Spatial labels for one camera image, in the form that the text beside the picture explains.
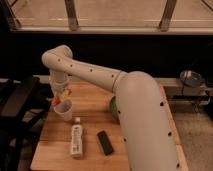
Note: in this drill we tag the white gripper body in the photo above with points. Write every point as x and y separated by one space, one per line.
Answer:
58 87

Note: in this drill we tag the orange pepper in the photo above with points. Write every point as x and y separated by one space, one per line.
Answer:
60 97

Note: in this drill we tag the white ceramic cup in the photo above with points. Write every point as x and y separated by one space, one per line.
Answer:
64 110

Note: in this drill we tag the wooden table board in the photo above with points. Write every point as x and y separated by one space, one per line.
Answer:
91 105

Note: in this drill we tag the green round object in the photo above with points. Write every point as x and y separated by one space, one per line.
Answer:
113 108

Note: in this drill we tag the round grey dish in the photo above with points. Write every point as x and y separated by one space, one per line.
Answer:
191 78

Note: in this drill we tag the black rectangular remote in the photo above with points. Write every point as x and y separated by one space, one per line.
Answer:
105 143

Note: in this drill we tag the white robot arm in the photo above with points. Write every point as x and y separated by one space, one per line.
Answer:
145 126

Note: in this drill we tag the white plastic bottle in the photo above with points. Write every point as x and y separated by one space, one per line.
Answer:
76 149

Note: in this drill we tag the black chair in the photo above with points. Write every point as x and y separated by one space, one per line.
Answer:
22 106

